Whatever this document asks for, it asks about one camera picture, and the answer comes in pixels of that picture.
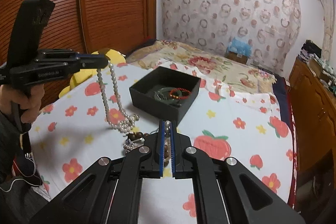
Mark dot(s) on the flat cardboard box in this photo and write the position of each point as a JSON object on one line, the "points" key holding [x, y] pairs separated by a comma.
{"points": [[318, 70]]}

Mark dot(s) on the beige side curtain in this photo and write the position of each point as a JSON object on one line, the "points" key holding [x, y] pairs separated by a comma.
{"points": [[329, 22]]}

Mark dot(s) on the wooden sideboard cabinet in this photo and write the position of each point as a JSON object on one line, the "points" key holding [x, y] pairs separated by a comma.
{"points": [[314, 115]]}

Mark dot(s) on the yellow Pikachu plush toy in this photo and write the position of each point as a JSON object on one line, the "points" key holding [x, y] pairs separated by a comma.
{"points": [[115, 58]]}

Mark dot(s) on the person's left hand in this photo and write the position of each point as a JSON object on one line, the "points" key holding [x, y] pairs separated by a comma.
{"points": [[30, 106]]}

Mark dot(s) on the circle pattern sheer curtain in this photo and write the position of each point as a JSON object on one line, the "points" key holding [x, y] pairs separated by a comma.
{"points": [[267, 28]]}

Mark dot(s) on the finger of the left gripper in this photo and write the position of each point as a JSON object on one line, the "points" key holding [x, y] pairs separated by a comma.
{"points": [[92, 61]]}

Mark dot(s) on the cardboard box with blue tissue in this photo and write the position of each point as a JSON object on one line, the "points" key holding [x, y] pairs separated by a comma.
{"points": [[238, 51]]}

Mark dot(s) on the green jade bangle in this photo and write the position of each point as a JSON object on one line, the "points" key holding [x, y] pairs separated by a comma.
{"points": [[168, 95]]}

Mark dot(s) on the floral bed quilt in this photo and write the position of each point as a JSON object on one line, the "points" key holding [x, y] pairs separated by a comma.
{"points": [[240, 77]]}

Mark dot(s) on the black open jewelry box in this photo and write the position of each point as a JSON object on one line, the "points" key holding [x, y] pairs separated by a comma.
{"points": [[142, 93]]}

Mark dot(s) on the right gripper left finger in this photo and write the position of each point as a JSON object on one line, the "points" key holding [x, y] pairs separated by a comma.
{"points": [[108, 191]]}

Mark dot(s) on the stack of folded clothes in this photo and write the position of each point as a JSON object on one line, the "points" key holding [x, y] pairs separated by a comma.
{"points": [[308, 50]]}

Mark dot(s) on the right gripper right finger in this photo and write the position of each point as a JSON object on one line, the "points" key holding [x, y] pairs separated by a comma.
{"points": [[225, 191]]}

